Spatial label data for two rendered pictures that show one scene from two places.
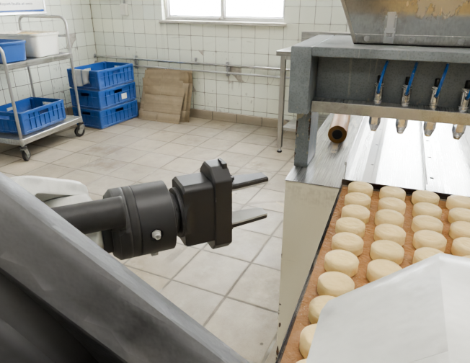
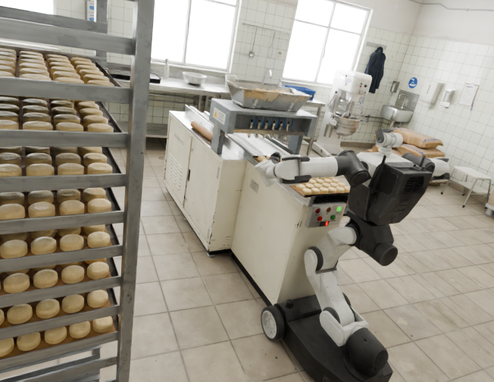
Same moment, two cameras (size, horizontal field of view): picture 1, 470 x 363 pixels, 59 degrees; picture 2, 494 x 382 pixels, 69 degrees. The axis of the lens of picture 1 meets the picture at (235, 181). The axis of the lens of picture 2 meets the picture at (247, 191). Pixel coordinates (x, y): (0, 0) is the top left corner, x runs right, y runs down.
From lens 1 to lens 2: 174 cm
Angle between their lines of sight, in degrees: 48
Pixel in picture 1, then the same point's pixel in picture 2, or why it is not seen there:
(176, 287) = not seen: hidden behind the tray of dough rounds
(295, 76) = (231, 120)
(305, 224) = (228, 176)
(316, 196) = (233, 164)
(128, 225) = not seen: hidden behind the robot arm
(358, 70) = (243, 117)
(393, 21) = (256, 102)
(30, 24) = not seen: outside the picture
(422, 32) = (263, 105)
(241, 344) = (174, 248)
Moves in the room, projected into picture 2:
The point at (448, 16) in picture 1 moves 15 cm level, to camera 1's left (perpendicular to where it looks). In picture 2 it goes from (270, 101) to (257, 102)
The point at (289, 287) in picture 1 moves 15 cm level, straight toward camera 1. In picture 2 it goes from (219, 204) to (232, 213)
